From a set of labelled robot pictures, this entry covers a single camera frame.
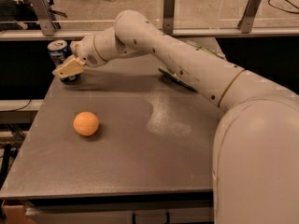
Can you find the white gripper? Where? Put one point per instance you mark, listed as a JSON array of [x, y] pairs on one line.
[[85, 52]]

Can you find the blue pepsi can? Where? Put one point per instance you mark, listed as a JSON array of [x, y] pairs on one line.
[[58, 51]]

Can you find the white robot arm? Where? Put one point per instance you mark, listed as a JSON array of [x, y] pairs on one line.
[[255, 163]]

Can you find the orange fruit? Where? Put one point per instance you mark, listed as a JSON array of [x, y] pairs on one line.
[[86, 123]]

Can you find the green chip bag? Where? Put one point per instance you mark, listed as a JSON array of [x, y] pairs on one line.
[[206, 44]]

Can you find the white table base cabinet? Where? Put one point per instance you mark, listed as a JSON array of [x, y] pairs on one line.
[[202, 215]]

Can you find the left metal bracket post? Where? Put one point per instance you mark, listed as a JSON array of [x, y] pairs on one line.
[[47, 24]]

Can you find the metal bracket post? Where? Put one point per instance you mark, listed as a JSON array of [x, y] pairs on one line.
[[168, 16], [47, 24], [245, 25]]

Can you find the middle metal bracket post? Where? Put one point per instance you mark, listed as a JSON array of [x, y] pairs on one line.
[[168, 16]]

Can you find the right metal bracket post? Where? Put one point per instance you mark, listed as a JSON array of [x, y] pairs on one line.
[[245, 25]]

